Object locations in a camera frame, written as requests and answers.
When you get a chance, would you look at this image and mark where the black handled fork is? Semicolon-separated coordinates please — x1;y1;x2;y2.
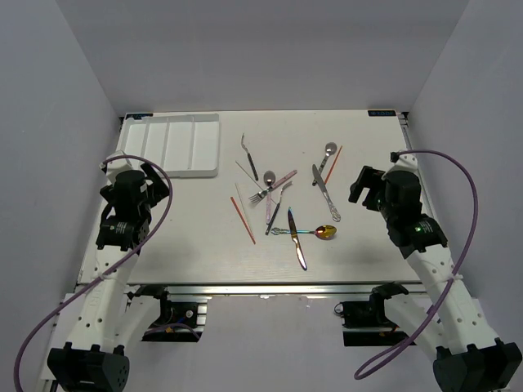
240;133;259;181
265;181;293;236

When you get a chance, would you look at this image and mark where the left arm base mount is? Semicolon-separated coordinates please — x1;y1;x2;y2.
126;285;207;343

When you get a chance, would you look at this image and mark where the blue logo sticker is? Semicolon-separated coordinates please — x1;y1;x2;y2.
125;113;153;120
367;109;396;117

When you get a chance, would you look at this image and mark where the iridescent rainbow knife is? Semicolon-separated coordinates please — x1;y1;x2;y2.
288;207;308;271

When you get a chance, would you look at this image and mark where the white chopstick upper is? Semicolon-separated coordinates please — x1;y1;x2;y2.
235;161;264;190

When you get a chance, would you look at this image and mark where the orange chopstick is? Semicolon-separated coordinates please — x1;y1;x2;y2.
230;196;256;245
324;145;343;184

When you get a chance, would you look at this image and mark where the dark handled silver spoon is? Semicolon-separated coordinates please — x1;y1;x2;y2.
318;142;337;174

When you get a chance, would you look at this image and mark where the iridescent rainbow spoon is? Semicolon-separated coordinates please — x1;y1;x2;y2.
270;225;337;240

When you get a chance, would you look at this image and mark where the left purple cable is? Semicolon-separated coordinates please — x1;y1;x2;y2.
14;157;175;391

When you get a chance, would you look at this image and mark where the blue logo sticker right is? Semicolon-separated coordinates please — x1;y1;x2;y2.
367;109;396;117

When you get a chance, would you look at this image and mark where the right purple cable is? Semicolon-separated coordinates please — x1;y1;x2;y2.
353;149;479;381

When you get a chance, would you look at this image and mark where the ornate silver knife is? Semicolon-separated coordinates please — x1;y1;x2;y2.
312;164;342;222

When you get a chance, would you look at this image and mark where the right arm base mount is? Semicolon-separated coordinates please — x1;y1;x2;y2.
333;283;409;347

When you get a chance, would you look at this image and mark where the orange chopstick right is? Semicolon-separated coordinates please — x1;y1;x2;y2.
324;145;343;184

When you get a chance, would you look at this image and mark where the orange chopstick left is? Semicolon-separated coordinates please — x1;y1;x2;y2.
230;196;256;245

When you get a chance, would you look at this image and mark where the white divided cutlery tray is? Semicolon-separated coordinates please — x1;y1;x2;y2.
117;114;221;178

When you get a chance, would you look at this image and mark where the blue logo sticker left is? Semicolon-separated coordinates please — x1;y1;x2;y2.
125;113;153;120

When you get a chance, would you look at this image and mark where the pink handled fork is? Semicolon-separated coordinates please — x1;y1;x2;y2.
249;170;297;205

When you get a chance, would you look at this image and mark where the pink handled spoon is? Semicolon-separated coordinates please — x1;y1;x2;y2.
263;171;276;225

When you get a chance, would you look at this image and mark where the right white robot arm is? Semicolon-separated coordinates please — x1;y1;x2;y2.
348;166;522;391

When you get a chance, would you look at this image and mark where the purple cable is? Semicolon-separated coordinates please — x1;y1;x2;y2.
14;157;175;391
353;149;479;381

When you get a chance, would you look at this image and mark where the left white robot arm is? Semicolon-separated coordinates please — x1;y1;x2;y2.
47;160;173;391

